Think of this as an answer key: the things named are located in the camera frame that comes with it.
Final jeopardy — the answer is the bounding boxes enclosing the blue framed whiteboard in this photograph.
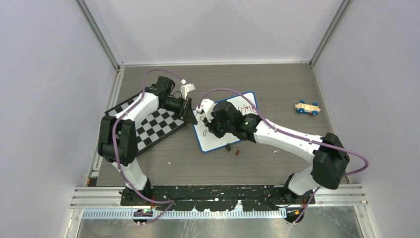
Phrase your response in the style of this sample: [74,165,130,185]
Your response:
[193,96,257,153]

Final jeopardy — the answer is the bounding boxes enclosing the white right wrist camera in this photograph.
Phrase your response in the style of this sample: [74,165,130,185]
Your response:
[195,99,215,122]

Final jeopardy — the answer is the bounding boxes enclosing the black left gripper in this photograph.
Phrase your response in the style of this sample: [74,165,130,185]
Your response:
[161,96,198,125]

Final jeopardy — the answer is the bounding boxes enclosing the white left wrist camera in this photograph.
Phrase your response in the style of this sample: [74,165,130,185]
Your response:
[180,79,195,99]

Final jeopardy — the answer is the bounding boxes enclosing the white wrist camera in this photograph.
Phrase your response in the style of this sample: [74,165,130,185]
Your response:
[195,99,215,122]
[180,79,195,99]

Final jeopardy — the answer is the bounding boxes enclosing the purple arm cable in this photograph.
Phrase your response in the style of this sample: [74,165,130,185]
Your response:
[199,88,369,225]
[111,69,187,225]

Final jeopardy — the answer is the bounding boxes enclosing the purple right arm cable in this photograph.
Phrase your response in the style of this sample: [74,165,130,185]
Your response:
[199,88,369,225]

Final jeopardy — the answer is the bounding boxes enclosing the white slotted cable duct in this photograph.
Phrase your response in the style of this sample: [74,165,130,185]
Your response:
[82,208,287,220]

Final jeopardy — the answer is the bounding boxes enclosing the aluminium frame rail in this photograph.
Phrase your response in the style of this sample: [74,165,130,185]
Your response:
[75,0,120,71]

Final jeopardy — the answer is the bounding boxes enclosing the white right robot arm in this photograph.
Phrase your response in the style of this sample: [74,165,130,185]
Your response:
[197,100,350,204]

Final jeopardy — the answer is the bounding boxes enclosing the wooden toy car blue wheels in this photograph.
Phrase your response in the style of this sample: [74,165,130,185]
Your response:
[295,100,321,116]

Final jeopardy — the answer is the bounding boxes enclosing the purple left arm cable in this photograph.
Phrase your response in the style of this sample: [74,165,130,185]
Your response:
[111,69,187,225]

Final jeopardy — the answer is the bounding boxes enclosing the black white chessboard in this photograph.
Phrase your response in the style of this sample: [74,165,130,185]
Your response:
[105,93,189,157]

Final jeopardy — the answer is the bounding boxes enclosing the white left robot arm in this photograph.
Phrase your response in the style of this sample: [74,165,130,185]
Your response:
[98,76,197,205]

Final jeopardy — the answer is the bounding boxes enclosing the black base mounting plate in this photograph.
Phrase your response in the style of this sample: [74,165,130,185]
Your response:
[120,185,313,212]

